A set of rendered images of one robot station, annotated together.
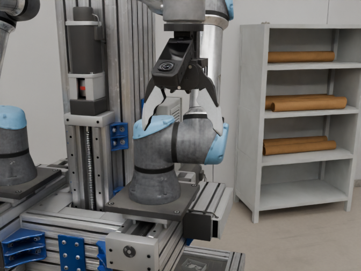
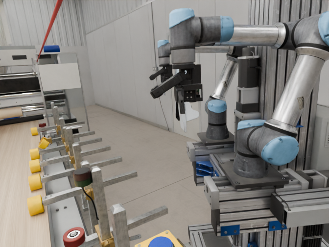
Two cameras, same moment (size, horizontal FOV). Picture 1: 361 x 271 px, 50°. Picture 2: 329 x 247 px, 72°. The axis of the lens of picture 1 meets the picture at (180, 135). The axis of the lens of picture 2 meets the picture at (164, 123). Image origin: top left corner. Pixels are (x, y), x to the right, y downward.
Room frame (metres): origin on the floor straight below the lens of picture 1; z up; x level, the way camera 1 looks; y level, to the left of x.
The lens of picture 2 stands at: (0.41, -0.67, 1.52)
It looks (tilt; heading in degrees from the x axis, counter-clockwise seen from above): 15 degrees down; 71
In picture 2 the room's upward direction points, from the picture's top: 4 degrees counter-clockwise
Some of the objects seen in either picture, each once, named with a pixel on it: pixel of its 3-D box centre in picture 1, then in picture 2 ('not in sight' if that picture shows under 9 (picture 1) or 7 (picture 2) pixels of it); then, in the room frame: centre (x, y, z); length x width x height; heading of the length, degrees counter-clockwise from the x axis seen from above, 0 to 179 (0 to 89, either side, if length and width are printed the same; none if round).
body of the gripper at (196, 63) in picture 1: (184, 58); (186, 83); (0.72, -0.01, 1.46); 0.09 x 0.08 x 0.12; 164
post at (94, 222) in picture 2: not in sight; (92, 206); (0.37, 0.39, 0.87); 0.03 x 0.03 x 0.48; 10
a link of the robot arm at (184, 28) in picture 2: not in sight; (183, 30); (0.72, -0.01, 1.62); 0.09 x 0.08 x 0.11; 171
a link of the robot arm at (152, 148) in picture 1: (156, 140); (252, 135); (1.06, 0.07, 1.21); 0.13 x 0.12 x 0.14; 81
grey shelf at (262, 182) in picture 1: (296, 120); not in sight; (3.16, -0.98, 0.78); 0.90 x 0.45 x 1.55; 104
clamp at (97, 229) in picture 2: not in sight; (104, 237); (0.40, 0.16, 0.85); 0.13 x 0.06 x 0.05; 100
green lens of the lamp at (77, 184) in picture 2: not in sight; (82, 180); (0.36, 0.13, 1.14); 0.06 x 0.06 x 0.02
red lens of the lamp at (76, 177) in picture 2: not in sight; (82, 173); (0.36, 0.13, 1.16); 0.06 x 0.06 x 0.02
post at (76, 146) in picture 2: not in sight; (82, 181); (0.33, 0.63, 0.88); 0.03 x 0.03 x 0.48; 10
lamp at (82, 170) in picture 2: not in sight; (86, 197); (0.36, 0.13, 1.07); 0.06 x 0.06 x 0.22; 10
